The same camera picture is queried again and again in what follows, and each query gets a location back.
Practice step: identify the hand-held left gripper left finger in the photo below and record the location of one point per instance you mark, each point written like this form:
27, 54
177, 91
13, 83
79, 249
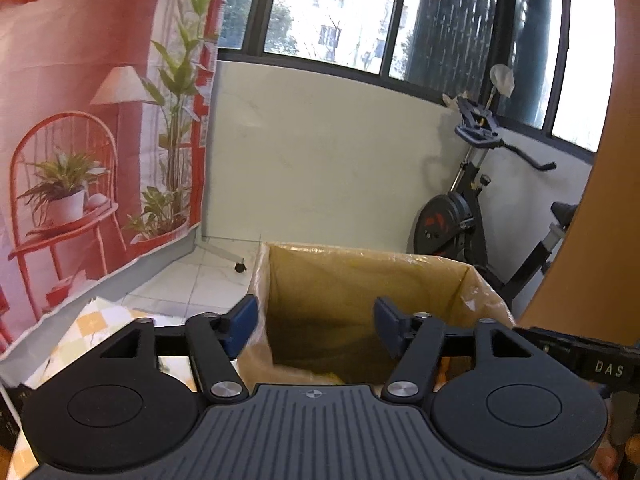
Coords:
244, 321

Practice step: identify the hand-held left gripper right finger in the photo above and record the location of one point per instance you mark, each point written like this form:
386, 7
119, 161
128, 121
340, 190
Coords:
389, 318

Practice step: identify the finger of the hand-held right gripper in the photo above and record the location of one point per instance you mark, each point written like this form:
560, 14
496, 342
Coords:
590, 360

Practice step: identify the cardboard box with plastic liner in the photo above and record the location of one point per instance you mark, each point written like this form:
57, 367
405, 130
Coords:
325, 290

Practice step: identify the person's right hand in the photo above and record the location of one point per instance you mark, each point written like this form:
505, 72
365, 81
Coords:
625, 425

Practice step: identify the white wheeled stand leg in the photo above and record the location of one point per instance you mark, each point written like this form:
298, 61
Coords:
222, 254

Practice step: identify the black exercise bike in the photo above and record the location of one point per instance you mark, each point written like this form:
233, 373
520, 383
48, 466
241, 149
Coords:
452, 220

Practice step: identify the yellow checked tablecloth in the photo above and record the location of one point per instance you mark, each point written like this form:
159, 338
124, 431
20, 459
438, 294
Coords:
90, 325

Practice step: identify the curved orange wooden board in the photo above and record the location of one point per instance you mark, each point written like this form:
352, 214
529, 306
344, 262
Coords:
612, 160

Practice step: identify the white plastic bag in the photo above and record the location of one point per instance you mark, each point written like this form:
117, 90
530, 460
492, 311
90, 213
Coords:
502, 79

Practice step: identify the dark framed window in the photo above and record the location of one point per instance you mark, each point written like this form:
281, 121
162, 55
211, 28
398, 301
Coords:
350, 10

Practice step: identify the printed wall poster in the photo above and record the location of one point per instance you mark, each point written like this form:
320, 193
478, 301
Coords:
90, 110

